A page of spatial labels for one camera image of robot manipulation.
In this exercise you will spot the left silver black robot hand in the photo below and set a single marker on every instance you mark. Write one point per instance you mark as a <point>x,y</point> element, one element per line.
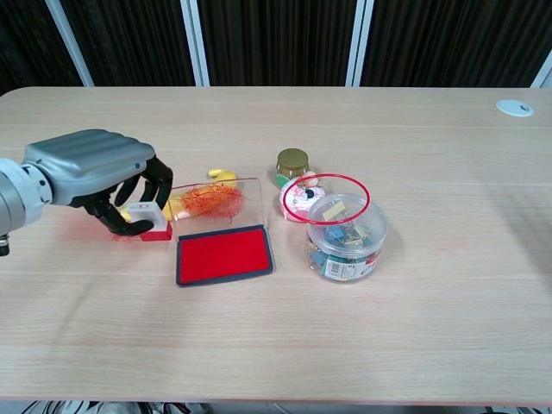
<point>90,161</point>

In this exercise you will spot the white and red stamp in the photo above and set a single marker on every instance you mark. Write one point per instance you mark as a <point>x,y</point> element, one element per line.
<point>144,211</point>

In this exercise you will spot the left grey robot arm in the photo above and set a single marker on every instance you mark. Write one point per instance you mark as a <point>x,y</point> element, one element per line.
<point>17,198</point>

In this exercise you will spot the yellow banana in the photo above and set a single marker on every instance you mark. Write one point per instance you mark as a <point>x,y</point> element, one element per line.
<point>222,176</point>

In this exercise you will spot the red ink pad clear lid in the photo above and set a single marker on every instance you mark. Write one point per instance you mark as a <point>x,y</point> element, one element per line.
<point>224,256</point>

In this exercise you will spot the small jar gold lid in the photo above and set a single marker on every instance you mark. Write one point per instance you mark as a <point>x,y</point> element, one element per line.
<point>292,160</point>

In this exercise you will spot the pink round toy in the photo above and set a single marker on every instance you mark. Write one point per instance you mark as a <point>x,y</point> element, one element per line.
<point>297,200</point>

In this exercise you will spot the black white patterned fabric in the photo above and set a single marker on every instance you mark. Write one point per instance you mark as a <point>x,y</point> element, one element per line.
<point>64,407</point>

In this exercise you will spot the blue binder clip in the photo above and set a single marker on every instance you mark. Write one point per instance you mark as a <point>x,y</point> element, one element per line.
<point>334,233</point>
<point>318,261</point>

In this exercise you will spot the yellow binder clip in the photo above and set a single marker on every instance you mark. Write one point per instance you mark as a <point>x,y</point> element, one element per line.
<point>334,212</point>

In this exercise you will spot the clear tub lid red rim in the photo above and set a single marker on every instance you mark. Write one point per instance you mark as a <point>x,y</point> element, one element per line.
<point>345,186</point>

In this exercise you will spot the clear plastic binder clip tub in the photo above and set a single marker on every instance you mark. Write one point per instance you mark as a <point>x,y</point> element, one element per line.
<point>345,259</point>

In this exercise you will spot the white partition post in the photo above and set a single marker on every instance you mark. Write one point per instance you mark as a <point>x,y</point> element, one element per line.
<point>359,43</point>
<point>195,43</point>
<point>70,43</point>
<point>544,77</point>

